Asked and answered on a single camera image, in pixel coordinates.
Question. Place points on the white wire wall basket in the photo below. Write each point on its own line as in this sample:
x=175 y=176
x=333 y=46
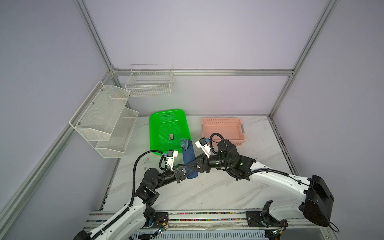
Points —
x=150 y=80

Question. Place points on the pink plastic basket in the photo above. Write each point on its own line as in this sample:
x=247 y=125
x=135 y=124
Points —
x=230 y=128

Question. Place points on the white mesh shelf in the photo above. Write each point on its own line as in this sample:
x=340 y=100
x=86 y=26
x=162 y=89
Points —
x=117 y=145
x=97 y=122

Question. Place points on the white mesh upper shelf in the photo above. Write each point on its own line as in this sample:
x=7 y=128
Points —
x=97 y=122

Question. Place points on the green plastic basket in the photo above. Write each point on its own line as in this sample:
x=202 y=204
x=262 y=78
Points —
x=163 y=124

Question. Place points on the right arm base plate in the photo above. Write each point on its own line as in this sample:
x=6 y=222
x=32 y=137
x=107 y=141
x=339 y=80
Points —
x=258 y=219

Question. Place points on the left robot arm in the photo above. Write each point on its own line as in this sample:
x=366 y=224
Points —
x=135 y=214

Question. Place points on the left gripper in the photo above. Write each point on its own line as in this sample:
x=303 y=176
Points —
x=180 y=175

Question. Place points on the white mesh lower shelf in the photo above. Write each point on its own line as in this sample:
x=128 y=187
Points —
x=117 y=145

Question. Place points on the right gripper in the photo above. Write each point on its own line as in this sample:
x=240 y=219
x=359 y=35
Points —
x=203 y=163

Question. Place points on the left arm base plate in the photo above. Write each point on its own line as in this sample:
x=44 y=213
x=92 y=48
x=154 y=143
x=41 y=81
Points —
x=157 y=220

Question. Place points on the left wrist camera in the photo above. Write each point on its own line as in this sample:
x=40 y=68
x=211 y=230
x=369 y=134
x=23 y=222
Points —
x=171 y=155

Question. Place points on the aluminium mounting rail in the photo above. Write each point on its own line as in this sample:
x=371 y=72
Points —
x=222 y=220

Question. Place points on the blue plastic fork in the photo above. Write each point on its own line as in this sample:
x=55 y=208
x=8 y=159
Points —
x=183 y=143

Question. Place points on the dark blue paper napkin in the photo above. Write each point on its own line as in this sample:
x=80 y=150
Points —
x=189 y=156

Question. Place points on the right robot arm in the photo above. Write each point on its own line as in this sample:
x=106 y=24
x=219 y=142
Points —
x=312 y=198

